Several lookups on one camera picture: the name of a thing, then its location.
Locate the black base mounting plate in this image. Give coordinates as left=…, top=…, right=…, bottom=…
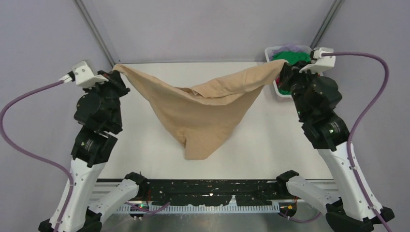
left=131, top=179, right=295, bottom=206

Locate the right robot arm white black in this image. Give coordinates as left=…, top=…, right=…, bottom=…
left=276, top=62, right=395, bottom=232

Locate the white plastic basket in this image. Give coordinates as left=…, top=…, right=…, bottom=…
left=264, top=45, right=312, bottom=102

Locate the white slotted cable duct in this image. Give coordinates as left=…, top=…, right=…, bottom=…
left=115, top=204, right=280, bottom=215

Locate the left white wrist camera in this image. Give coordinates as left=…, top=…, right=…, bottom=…
left=59, top=60, right=108, bottom=89

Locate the beige t shirt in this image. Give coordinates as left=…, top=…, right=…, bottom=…
left=114, top=59, right=287, bottom=160

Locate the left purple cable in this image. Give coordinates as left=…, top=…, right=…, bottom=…
left=0, top=79, right=75, bottom=232

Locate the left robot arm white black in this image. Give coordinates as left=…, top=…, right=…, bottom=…
left=38, top=71, right=148, bottom=232

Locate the green t shirt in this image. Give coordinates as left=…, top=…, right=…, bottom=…
left=271, top=51, right=312, bottom=96

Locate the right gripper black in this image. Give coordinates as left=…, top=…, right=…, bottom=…
left=278, top=60, right=320, bottom=119

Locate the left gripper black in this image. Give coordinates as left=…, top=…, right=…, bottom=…
left=83, top=69, right=131, bottom=129

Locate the lavender t shirt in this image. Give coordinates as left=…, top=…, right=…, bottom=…
left=274, top=44, right=304, bottom=53

